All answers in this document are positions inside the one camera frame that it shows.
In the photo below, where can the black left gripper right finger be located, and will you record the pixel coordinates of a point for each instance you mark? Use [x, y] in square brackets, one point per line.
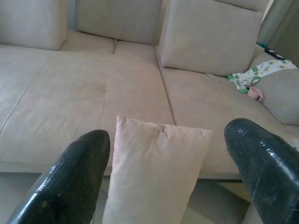
[264, 168]

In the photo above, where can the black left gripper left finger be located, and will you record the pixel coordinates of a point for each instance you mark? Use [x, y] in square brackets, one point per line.
[70, 179]

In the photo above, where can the light pink pillow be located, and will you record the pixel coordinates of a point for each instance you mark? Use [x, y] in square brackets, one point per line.
[154, 172]

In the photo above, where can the grey beige sofa pillow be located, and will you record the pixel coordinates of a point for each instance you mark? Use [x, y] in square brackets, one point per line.
[280, 95]

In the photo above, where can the beige fabric sofa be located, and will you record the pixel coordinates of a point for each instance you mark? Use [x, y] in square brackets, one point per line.
[93, 93]

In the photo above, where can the beige sofa back cushion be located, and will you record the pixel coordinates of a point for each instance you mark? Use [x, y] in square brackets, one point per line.
[116, 18]
[28, 21]
[208, 37]

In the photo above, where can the white green patterned cloth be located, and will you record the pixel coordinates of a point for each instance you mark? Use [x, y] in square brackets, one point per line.
[254, 74]

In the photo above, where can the black remote control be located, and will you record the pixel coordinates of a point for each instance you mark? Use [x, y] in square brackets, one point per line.
[275, 53]

